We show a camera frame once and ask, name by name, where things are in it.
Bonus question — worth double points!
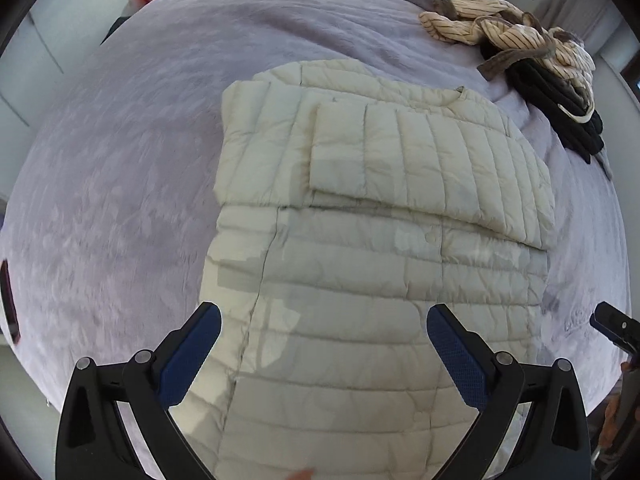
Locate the cream quilted down jacket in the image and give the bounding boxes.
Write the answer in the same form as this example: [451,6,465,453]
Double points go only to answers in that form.
[172,60,554,479]

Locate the person's right hand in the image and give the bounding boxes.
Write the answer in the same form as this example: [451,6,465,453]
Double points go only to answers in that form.
[598,393,620,450]

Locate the person's left hand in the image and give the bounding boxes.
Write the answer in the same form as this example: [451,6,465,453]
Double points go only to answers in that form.
[288,469,314,480]

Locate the red-edged smartphone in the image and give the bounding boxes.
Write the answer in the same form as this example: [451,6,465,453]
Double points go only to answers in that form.
[1,259,21,344]

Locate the lavender plush bed blanket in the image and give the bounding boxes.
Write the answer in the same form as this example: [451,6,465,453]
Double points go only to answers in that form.
[1,0,630,410]

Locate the black folded garment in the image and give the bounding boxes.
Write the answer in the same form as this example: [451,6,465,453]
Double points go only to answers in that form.
[504,40,604,164]

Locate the beige striped garment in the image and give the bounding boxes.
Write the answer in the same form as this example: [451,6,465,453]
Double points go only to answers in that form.
[419,0,596,122]

